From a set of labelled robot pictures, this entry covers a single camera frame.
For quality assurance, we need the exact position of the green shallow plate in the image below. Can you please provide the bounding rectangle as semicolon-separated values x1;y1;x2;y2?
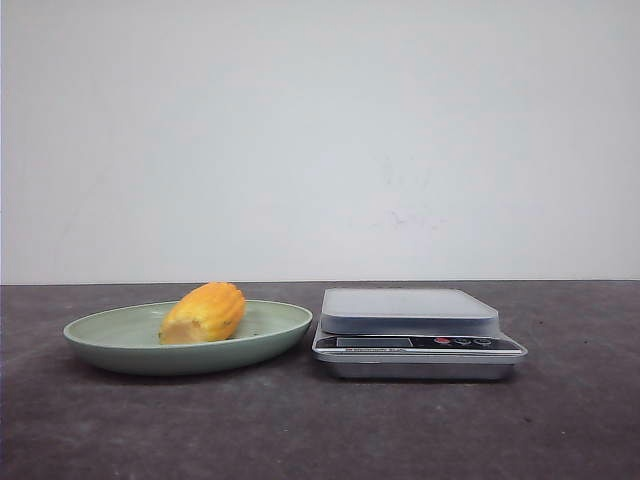
63;299;313;376

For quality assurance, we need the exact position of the yellow corn cob piece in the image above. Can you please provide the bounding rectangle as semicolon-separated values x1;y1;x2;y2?
158;282;246;345

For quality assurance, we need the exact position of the silver digital kitchen scale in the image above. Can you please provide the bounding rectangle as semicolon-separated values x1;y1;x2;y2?
312;287;528;381

